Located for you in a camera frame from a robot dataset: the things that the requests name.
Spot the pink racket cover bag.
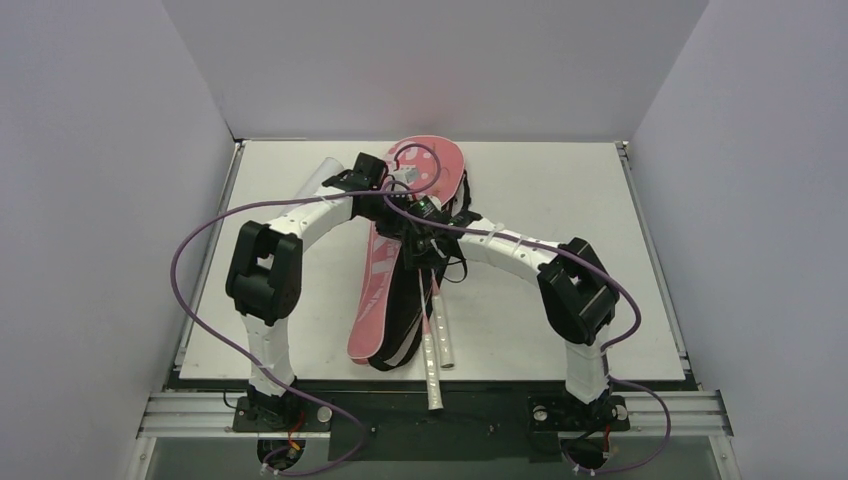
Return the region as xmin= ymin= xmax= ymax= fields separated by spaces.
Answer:
xmin=347 ymin=135 xmax=473 ymax=372

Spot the pink badminton racket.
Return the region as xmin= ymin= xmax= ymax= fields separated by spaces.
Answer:
xmin=418 ymin=270 xmax=444 ymax=412
xmin=431 ymin=272 xmax=455 ymax=369

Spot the white shuttlecock tube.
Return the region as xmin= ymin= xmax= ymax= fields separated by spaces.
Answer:
xmin=280 ymin=157 xmax=345 ymax=216

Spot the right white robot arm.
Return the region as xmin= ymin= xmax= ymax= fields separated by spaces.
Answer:
xmin=403 ymin=198 xmax=621 ymax=429

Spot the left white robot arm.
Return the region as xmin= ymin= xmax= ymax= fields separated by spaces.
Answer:
xmin=225 ymin=153 xmax=428 ymax=430

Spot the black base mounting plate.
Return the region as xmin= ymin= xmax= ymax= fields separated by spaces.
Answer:
xmin=222 ymin=381 xmax=630 ymax=471

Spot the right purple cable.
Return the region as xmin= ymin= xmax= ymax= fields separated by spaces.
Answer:
xmin=382 ymin=188 xmax=673 ymax=477

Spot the purple cable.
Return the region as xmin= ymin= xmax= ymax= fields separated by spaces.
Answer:
xmin=169 ymin=141 xmax=444 ymax=478
xmin=382 ymin=188 xmax=673 ymax=477

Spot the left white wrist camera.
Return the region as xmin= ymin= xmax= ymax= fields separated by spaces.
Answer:
xmin=390 ymin=165 xmax=427 ymax=190

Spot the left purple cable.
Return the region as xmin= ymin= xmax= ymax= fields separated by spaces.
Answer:
xmin=169 ymin=141 xmax=444 ymax=478

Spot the aluminium frame rail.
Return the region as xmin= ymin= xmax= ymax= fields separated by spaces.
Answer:
xmin=138 ymin=391 xmax=733 ymax=438

